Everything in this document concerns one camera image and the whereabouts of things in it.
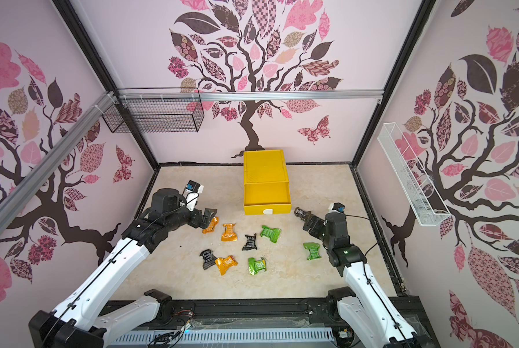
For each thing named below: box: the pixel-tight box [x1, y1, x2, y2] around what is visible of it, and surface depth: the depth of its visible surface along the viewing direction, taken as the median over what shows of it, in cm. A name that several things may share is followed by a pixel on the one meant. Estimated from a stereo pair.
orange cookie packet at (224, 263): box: [214, 255, 238, 276], surface depth 86 cm
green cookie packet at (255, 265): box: [247, 256, 267, 276], surface depth 85 cm
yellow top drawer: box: [243, 181, 293, 216], surface depth 91 cm
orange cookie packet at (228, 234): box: [220, 222, 238, 242], surface depth 94 cm
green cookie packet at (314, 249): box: [302, 242, 322, 261], surface depth 89 cm
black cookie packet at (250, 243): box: [241, 233, 258, 251], surface depth 91 cm
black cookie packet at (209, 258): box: [199, 249, 218, 271], surface depth 87 cm
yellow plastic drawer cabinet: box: [243, 149, 291, 196], surface depth 92 cm
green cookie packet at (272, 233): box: [260, 224, 282, 244], surface depth 94 cm
